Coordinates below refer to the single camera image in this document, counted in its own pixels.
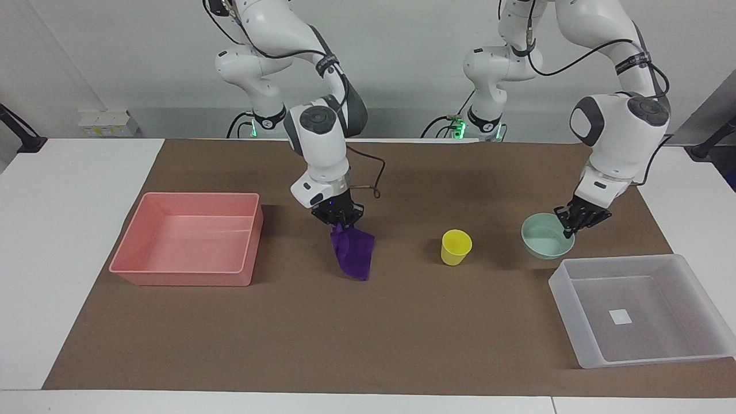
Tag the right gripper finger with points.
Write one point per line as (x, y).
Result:
(328, 219)
(352, 214)

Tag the clear plastic box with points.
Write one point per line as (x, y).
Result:
(638, 310)

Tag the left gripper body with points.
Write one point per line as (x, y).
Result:
(591, 212)

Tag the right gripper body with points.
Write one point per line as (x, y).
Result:
(335, 205)

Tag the pink plastic box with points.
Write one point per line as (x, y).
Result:
(190, 241)

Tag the black stand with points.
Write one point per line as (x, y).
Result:
(23, 135)
(710, 141)

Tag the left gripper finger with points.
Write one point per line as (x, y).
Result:
(562, 213)
(570, 229)

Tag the purple cloth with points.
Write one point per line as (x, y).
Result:
(353, 253)

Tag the yellow plastic cup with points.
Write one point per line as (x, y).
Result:
(455, 248)

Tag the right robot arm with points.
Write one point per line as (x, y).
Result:
(322, 144)

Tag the white box on table edge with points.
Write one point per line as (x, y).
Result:
(106, 123)

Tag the light green bowl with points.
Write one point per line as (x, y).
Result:
(543, 241)

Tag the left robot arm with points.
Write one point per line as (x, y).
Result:
(624, 132)

